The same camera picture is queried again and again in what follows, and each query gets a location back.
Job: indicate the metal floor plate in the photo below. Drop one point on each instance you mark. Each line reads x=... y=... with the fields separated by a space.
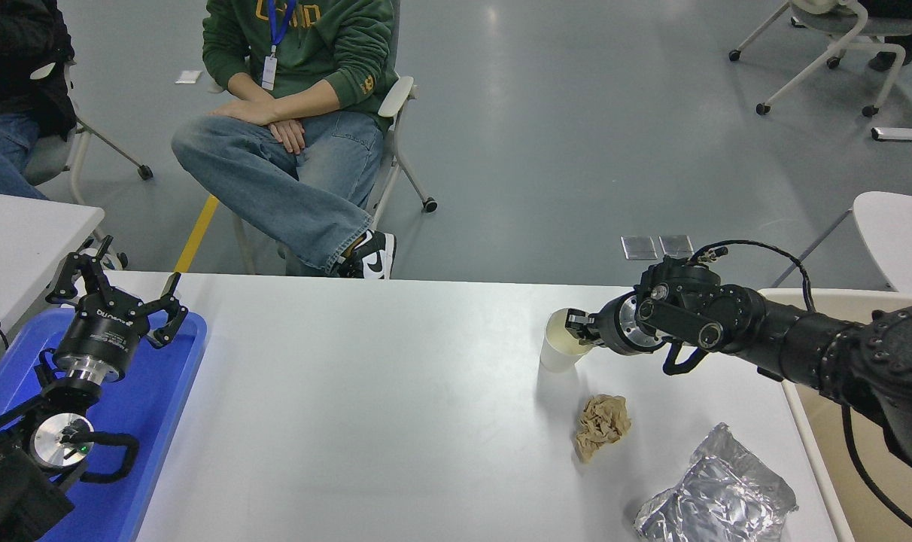
x=677 y=247
x=639 y=248

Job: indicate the large pale bin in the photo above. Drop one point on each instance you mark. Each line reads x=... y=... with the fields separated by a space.
x=817 y=467

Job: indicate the silver foil tray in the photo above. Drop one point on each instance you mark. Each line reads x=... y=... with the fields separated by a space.
x=719 y=497

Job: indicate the person's right forearm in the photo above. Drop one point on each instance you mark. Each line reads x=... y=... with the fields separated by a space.
x=249 y=94

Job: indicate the person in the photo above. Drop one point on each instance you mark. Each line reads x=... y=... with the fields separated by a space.
x=328 y=45
x=904 y=6
x=12 y=60

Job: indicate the person's left hand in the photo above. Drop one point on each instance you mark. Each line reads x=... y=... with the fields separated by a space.
x=245 y=113

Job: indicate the person's left forearm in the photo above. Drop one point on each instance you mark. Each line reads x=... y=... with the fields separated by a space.
x=305 y=102

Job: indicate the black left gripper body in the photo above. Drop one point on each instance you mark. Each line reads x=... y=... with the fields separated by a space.
x=102 y=331

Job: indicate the white rounded table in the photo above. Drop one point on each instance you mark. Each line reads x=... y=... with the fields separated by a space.
x=900 y=233

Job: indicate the white paper cup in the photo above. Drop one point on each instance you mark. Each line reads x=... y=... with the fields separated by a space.
x=557 y=354

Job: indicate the white bar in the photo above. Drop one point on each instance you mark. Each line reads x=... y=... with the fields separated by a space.
x=907 y=135

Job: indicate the blue plastic tray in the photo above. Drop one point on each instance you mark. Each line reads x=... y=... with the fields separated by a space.
x=155 y=421

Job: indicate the white side table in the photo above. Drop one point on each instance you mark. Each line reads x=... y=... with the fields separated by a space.
x=19 y=241

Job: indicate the white wheeled chair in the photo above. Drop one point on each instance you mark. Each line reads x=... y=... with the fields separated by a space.
x=396 y=96
x=46 y=158
x=862 y=26

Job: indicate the tan paper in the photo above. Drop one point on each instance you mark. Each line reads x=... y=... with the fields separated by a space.
x=603 y=425

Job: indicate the person's right hand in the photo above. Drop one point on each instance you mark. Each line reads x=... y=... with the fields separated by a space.
x=289 y=135

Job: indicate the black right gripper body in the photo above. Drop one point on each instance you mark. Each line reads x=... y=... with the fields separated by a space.
x=610 y=327

